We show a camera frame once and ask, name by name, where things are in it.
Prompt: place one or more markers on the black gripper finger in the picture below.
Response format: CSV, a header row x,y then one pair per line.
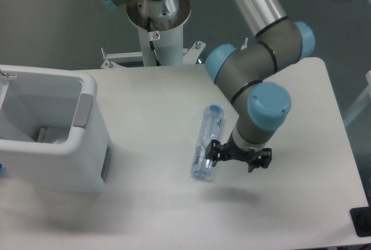
x,y
259,159
216,152

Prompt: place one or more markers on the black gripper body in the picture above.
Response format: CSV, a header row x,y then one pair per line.
x,y
233,152

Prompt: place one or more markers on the crushed clear plastic bottle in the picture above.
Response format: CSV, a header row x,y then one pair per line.
x,y
210,129

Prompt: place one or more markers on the clear plastic bag green strip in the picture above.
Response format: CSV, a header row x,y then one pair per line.
x,y
60,140

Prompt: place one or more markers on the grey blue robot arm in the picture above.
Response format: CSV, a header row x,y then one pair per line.
x,y
241,74

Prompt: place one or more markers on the white trash can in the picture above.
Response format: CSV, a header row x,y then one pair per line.
x,y
33,97

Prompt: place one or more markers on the white leveling foot bolt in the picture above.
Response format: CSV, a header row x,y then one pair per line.
x,y
245,43

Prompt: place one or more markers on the black device at table corner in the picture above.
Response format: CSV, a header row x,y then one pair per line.
x,y
361,220

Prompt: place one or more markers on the blue object at left edge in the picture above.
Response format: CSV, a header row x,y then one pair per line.
x,y
2,170

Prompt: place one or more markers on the white frame at right edge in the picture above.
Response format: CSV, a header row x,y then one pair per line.
x,y
359,104

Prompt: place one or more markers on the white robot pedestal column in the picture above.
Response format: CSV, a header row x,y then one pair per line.
x,y
160,28

